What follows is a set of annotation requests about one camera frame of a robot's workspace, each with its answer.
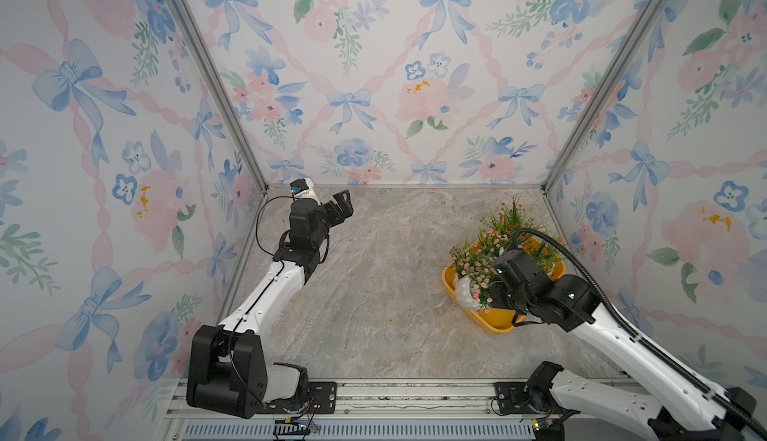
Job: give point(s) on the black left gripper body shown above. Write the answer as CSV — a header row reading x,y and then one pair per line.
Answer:
x,y
331,215

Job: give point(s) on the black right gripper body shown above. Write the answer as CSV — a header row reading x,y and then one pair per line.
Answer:
x,y
500,276

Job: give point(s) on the yellow storage box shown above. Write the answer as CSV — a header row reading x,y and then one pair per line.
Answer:
x,y
491,320

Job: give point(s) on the potted plant pink front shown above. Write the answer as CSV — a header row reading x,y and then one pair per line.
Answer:
x,y
478,287

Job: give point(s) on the potted plant orange red flowers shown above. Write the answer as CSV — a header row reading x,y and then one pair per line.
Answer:
x,y
545,256

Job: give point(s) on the potted plant pink flowers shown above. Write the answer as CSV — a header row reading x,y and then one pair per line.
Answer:
x,y
474,260

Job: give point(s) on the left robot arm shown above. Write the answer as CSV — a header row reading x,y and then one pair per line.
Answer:
x,y
229,372

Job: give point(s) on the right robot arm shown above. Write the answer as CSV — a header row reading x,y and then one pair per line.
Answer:
x,y
679,403

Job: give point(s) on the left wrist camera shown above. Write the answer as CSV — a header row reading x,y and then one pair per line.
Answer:
x,y
303,189

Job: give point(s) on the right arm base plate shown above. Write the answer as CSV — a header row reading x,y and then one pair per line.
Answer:
x,y
515,398

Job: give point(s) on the aluminium front rail frame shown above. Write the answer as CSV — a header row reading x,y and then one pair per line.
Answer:
x,y
392,409

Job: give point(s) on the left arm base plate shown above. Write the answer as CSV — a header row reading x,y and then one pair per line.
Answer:
x,y
313,397

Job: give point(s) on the aluminium corner post left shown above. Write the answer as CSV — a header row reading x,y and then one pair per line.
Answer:
x,y
204,62

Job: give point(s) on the aluminium corner post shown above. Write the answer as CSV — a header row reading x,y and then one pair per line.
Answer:
x,y
204,62
623,57

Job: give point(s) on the aluminium corner post right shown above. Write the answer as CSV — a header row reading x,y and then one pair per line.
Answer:
x,y
623,57

